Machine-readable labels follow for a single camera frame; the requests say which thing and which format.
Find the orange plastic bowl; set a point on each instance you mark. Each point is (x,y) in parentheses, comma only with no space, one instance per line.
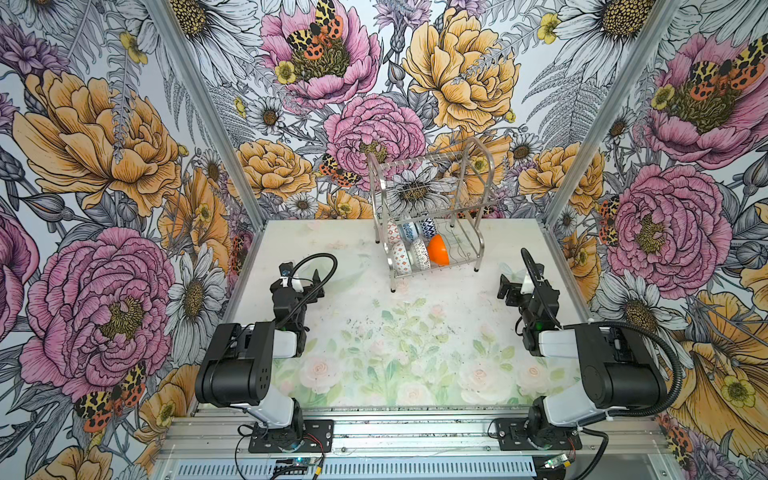
(438,251)

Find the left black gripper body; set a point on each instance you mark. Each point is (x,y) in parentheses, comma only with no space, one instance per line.
(307,291)

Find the silver wire dish rack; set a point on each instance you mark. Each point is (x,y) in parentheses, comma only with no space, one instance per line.
(453,186)

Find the right aluminium corner post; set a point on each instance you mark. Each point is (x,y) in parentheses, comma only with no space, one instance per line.
(647,44)

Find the left aluminium corner post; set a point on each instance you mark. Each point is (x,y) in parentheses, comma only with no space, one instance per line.
(171,34)

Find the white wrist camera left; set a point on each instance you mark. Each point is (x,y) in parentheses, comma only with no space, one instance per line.
(288,273)

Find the white black lattice bowl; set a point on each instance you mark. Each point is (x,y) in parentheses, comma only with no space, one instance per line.
(420,255)

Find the aluminium front rail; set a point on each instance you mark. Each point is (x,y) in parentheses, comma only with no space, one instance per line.
(410,444)

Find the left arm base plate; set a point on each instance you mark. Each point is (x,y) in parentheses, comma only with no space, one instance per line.
(315,436)

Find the dark blue patterned bowl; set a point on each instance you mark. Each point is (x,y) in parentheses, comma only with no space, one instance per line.
(393,234)

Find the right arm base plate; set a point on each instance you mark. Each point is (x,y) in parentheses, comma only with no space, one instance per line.
(514,434)

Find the aluminium corner post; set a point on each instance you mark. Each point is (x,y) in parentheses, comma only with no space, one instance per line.
(647,44)
(171,34)

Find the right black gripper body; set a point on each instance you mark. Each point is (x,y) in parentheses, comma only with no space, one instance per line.
(515,298)

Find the green circuit board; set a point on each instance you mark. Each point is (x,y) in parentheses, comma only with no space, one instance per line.
(559,461)

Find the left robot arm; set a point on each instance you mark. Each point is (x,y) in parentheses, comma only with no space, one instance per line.
(236,371)

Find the blue floral bowl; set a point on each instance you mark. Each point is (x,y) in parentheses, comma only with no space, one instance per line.
(409,231)

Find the green patterned bowl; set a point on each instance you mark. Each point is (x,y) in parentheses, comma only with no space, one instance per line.
(401,260)

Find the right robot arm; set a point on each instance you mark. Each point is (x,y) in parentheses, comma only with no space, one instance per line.
(617,375)

